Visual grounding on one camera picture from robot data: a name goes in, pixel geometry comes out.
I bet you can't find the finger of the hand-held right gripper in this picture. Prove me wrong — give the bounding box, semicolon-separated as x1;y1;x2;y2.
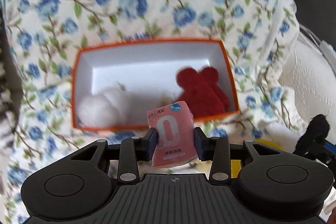
293;135;336;164

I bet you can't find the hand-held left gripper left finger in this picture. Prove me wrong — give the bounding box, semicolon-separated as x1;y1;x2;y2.
70;128;158;185

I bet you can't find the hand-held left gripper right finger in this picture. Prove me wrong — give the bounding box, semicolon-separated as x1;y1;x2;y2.
194;127;285;185

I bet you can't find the pink tissue pack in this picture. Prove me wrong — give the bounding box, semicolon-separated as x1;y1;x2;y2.
146;101;198;169

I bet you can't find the black fuzzy cloth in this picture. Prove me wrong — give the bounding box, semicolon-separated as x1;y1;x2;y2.
304;114;331;140

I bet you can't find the white plush ball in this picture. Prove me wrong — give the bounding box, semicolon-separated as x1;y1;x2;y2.
77;82;158;127

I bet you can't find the orange box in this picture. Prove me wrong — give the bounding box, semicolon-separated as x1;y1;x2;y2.
70;40;240;133

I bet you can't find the white textured pillow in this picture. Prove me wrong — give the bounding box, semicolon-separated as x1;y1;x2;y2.
278;38;336;140

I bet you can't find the blue floral blanket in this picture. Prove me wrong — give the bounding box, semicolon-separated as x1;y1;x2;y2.
0;0;301;224

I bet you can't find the white cable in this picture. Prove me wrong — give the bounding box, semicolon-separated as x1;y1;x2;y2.
298;23;336;56

